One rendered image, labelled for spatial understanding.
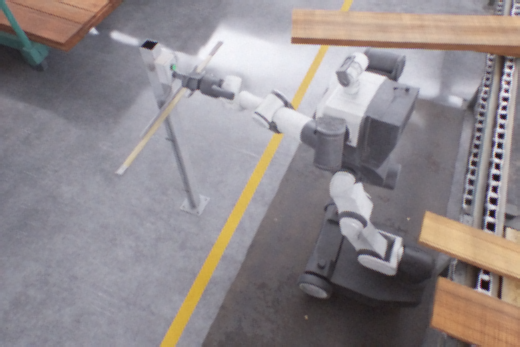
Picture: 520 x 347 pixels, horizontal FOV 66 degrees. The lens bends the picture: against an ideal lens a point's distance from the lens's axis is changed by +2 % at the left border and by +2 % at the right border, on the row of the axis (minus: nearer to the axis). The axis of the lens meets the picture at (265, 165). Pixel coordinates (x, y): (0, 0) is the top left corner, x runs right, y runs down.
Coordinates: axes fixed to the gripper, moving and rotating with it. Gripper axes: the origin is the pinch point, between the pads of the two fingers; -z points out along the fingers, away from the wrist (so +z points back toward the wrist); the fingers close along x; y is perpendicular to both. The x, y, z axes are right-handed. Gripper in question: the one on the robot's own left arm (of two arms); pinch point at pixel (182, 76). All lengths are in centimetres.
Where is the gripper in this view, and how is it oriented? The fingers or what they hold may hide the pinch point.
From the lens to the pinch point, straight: 175.7
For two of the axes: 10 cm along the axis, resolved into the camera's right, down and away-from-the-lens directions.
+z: 9.2, 3.2, -2.2
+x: -3.4, 3.6, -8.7
